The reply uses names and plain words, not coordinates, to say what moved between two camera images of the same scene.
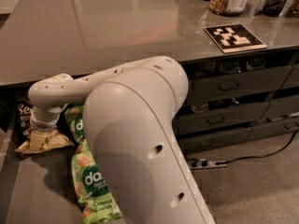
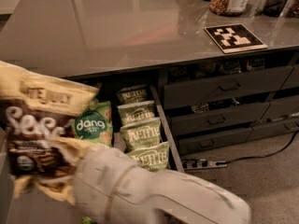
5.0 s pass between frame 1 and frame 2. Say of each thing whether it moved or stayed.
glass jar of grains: stayed
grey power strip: stayed
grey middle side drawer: stayed
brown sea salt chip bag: moved
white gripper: moved
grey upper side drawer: stayed
